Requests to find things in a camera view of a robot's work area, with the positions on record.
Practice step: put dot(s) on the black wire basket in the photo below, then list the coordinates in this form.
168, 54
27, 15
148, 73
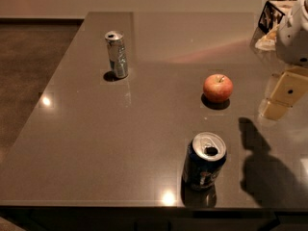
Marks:
272, 13

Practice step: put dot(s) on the tall silver can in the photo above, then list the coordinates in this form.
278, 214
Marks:
117, 54

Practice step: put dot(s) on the blue pepsi can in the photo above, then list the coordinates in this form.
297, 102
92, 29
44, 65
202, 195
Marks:
206, 155

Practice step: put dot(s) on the red apple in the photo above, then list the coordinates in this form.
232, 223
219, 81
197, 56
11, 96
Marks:
217, 88

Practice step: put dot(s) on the white snack bag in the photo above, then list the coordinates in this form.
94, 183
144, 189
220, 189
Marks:
268, 41

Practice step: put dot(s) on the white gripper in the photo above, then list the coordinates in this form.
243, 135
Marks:
295, 41

